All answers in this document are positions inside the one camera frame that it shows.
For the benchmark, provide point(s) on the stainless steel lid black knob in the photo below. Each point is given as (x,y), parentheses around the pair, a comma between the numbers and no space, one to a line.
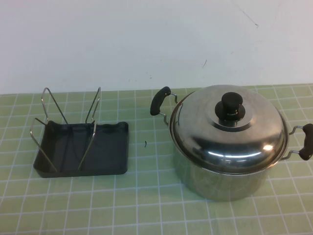
(207,127)

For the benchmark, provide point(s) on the black plastic drip tray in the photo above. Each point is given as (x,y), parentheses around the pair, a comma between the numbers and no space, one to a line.
(107,151)

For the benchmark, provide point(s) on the green grid tablecloth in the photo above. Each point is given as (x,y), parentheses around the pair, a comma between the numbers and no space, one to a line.
(146,200)

